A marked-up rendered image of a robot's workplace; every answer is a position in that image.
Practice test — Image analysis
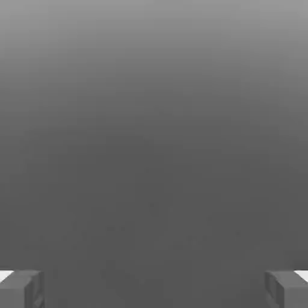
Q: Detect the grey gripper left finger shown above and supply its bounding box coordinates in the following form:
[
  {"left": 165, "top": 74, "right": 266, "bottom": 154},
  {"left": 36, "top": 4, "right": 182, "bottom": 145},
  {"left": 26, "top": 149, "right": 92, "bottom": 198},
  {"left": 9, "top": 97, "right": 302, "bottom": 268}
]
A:
[{"left": 0, "top": 269, "right": 46, "bottom": 308}]

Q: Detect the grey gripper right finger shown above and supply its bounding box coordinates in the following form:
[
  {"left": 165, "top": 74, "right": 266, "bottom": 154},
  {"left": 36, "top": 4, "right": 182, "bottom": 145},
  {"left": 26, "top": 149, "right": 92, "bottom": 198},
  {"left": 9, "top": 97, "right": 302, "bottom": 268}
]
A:
[{"left": 263, "top": 269, "right": 308, "bottom": 308}]

